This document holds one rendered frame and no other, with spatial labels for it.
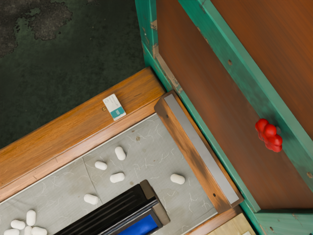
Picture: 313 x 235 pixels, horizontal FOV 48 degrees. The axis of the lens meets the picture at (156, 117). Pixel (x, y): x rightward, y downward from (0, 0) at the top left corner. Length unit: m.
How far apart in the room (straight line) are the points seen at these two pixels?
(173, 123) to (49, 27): 1.28
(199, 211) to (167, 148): 0.18
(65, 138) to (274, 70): 0.65
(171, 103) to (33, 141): 0.37
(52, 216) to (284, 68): 0.72
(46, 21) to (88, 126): 1.16
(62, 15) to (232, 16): 1.64
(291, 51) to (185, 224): 0.63
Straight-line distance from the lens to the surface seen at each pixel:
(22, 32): 2.02
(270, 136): 0.42
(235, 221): 0.88
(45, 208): 0.95
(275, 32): 0.36
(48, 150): 0.94
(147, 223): 0.56
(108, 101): 0.91
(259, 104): 0.44
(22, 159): 0.96
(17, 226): 0.96
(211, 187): 0.82
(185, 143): 0.82
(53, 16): 2.01
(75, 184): 0.94
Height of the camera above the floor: 1.64
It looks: 75 degrees down
